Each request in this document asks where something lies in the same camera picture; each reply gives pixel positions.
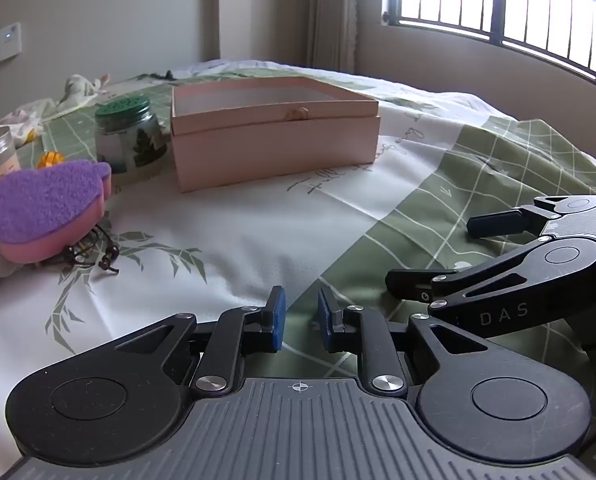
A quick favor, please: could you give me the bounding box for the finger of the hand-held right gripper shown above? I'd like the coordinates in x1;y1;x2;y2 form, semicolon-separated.
385;239;596;317
467;194;596;239

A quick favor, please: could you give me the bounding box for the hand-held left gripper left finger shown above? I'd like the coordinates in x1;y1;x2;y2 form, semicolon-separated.
115;286;287;398

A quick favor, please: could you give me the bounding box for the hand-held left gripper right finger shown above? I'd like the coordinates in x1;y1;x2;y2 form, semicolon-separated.
318;287;484;400

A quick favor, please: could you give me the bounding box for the pink cardboard box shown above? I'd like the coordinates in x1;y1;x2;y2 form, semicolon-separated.
170;76;383;194

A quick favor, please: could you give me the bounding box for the purple pink sponge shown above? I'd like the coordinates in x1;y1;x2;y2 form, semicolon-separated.
0;159;112;265

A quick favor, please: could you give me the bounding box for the green white printed bed sheet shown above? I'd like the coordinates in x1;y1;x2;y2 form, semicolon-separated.
0;57;596;480

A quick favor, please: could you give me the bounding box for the barred window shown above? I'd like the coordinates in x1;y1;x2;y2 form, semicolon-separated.
382;0;596;92

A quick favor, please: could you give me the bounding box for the glass jar green lid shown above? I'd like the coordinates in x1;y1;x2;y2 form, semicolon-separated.
94;97;167;177

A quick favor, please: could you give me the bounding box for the beige curtain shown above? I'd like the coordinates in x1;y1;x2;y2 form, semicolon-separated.
305;0;403;77

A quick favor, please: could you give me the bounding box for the white plush toy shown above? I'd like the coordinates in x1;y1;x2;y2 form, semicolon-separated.
55;73;112;113

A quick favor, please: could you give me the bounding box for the white crumpled cloth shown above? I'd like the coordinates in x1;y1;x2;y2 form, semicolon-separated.
0;97;61;145

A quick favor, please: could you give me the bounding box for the black cord bracelet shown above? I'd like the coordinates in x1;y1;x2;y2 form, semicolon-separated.
60;225;122;277

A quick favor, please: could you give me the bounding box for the white wall switch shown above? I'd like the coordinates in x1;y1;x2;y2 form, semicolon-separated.
0;22;24;62

